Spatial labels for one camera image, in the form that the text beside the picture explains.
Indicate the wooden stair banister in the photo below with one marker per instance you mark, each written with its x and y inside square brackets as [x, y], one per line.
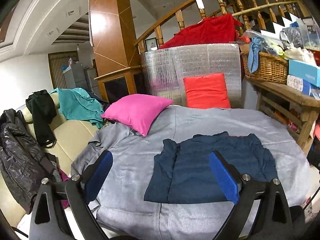
[179, 20]

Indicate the red cloth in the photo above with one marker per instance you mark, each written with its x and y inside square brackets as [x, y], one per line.
[207, 32]

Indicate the wicker basket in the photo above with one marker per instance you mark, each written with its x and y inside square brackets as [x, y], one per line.
[267, 67]

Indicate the grey bed sheet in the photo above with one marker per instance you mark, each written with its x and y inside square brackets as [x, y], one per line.
[140, 155]

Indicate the magenta cloth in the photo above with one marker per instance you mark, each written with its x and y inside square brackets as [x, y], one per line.
[64, 177]

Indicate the black shiny jacket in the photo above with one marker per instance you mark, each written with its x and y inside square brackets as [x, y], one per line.
[17, 160]

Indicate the pink pillow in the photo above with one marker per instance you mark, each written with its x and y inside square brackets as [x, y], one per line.
[137, 111]

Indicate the navy blue padded jacket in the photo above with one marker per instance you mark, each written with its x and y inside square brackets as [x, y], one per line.
[190, 170]

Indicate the red-orange pillow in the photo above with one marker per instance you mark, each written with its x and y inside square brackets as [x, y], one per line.
[206, 91]

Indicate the white patterned box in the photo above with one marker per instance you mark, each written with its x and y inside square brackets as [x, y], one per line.
[296, 83]

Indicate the white refrigerator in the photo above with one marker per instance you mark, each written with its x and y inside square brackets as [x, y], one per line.
[91, 80]

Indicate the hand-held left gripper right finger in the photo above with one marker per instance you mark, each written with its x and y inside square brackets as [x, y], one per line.
[225, 177]

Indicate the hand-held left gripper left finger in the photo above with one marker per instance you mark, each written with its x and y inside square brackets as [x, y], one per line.
[98, 177]

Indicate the black garment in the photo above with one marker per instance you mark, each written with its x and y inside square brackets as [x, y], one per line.
[41, 115]

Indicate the clear plastic box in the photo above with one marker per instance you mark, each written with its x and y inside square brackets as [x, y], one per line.
[310, 32]

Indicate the small picture frame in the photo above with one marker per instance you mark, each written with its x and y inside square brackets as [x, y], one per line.
[151, 44]

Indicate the silver foil insulation mat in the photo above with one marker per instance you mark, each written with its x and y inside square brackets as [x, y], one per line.
[162, 65]

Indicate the wooden cabinet with glass panels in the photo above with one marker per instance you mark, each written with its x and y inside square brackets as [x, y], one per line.
[125, 73]

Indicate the wooden side table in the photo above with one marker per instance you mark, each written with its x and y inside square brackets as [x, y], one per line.
[280, 92]

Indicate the teal garment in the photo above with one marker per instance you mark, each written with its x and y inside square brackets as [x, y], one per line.
[75, 105]

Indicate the grey refrigerator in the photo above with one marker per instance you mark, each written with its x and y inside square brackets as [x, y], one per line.
[73, 76]

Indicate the light blue cloth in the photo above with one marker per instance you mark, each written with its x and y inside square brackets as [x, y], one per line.
[253, 55]

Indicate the white plastic bag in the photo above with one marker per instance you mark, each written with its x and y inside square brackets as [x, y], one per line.
[300, 55]

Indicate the grey plastic bag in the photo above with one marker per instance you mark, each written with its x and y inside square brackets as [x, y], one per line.
[290, 37]

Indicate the cream leather sofa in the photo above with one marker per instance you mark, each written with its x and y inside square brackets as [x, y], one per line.
[72, 135]

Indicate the brown striped curtain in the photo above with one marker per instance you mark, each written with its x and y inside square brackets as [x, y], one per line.
[55, 70]

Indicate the blue cardboard box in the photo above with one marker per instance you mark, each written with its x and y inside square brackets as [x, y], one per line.
[305, 72]

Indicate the brown tiled pillar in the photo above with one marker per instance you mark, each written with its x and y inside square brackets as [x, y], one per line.
[110, 25]

